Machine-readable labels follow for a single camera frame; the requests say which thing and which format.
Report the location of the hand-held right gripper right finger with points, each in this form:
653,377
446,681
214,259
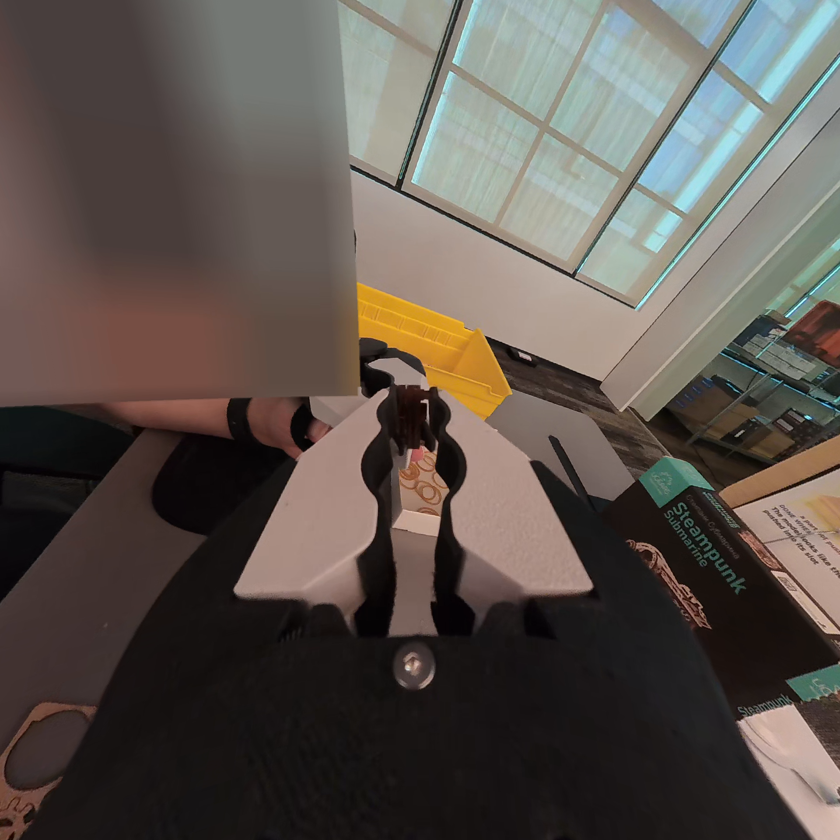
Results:
518,525

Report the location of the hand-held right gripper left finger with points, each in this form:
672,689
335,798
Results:
308,525

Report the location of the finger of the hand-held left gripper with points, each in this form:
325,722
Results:
407,361

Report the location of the small dark wooden model part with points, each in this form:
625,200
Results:
410,410

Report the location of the person's left forearm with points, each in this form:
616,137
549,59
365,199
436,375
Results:
170,415

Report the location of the black model kit box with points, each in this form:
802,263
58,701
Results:
715,590

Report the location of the punched wooden parts sheet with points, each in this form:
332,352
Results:
26,814

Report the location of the person's left hand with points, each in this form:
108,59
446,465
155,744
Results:
272,423

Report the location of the yellow plastic bin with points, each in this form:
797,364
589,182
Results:
453,358

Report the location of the black wrist band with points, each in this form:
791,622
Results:
239,420

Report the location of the white card with wooden rings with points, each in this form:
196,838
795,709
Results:
420,492

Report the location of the dark cloth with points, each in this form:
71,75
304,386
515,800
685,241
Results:
210,485

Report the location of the black floor outlet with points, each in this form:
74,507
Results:
523,356

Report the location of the dark teal fabric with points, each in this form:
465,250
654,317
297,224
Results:
46,472

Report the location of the printed instruction board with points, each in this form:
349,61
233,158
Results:
800,518

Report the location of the large gridded window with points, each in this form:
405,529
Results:
564,124

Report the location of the metal storage shelf rack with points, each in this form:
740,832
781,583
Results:
768,387

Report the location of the instruction booklet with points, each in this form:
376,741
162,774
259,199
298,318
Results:
800,748

